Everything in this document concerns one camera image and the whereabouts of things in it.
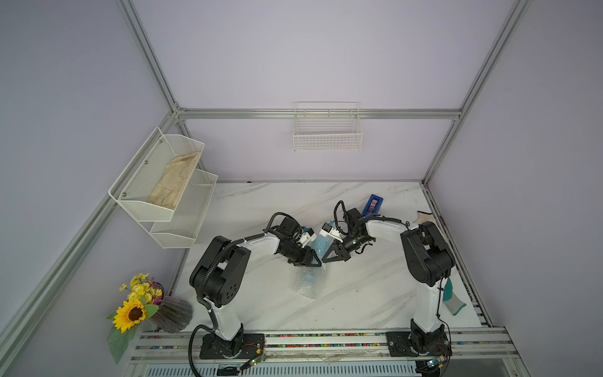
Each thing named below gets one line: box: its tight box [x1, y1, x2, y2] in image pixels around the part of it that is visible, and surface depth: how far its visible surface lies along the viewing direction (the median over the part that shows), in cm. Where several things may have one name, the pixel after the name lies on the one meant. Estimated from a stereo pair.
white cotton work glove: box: [412, 212, 438, 225], surface depth 109 cm
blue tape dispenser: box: [361, 193, 384, 216], surface depth 106 cm
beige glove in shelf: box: [148, 151, 202, 209], surface depth 81 cm
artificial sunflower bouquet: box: [105, 273, 165, 365], surface depth 59 cm
